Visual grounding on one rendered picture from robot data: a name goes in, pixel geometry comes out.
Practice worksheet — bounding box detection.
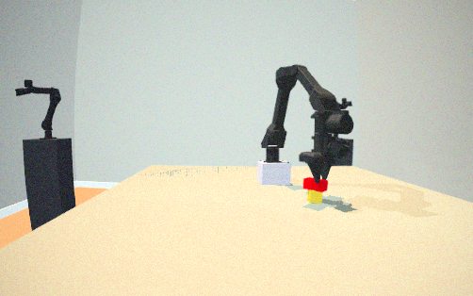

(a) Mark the yellow cube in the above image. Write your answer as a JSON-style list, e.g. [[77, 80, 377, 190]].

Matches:
[[308, 189, 322, 204]]

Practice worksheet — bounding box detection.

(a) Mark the red cube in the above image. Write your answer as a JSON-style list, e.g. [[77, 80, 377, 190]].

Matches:
[[303, 177, 315, 190], [313, 179, 328, 192]]

